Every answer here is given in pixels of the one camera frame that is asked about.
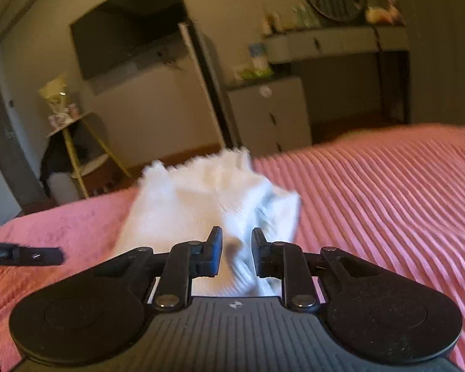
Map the green packet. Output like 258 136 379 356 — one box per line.
239 66 274 81

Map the yellow-legged side table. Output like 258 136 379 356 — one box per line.
46 111 133 199

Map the grey vanity desk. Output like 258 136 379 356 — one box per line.
262 22 412 125

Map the blue and white box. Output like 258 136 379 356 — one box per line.
248 43 269 72

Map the wrapped flower bouquet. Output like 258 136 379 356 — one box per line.
38 75 81 129

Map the black cloth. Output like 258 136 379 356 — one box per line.
39 139 73 195

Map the pink plush toy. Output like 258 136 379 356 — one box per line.
364 0 404 24

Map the black wall television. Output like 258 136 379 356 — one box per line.
69 0 191 83

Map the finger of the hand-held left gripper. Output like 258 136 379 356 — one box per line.
0 242 65 267

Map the white ribbed knit garment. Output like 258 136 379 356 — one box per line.
112 146 303 300

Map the group of clear bottles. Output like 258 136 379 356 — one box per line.
292 4 319 29

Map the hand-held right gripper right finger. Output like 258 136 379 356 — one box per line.
252 227 373 312

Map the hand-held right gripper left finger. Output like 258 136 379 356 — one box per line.
101 226 223 311

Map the pink ribbed bed blanket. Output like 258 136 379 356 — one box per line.
0 122 465 372

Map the grey door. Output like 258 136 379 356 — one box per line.
0 46 48 210

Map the grey drawer cabinet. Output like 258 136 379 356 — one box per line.
226 75 313 158

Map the tall white tower appliance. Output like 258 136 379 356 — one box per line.
177 21 241 150

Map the white bin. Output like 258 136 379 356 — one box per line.
47 170 81 201

